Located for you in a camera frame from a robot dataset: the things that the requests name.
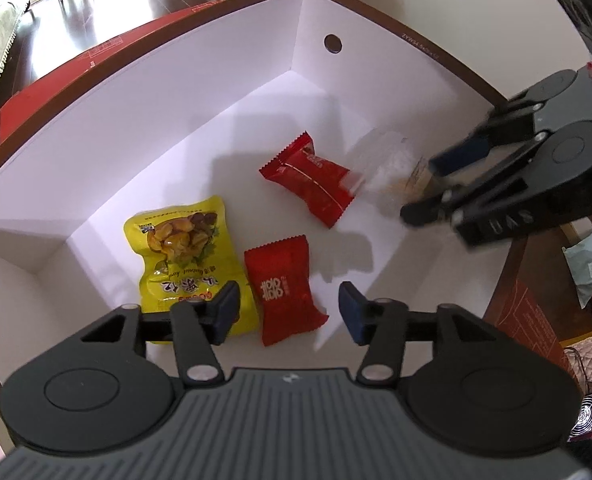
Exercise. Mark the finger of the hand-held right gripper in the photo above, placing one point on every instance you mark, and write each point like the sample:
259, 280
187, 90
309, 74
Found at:
426, 210
458, 157

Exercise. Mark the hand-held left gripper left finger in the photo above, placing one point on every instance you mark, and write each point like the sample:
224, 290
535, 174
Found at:
224, 312

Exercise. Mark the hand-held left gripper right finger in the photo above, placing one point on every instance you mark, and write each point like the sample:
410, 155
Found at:
352, 315

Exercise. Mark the clear plastic bag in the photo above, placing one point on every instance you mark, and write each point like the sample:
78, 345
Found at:
386, 165

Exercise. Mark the large cardboard box white inside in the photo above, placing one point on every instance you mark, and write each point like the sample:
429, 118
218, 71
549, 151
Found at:
126, 135

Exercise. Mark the red snack packet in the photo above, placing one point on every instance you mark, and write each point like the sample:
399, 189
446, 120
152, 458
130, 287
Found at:
281, 295
311, 180

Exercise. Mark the yellow chestnut snack packet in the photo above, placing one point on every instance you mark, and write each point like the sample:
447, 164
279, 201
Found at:
176, 240

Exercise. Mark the teal mailer bag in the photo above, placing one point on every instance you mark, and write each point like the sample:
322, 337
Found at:
591, 270

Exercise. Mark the small fan unit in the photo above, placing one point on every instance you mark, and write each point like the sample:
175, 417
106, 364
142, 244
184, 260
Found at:
588, 415

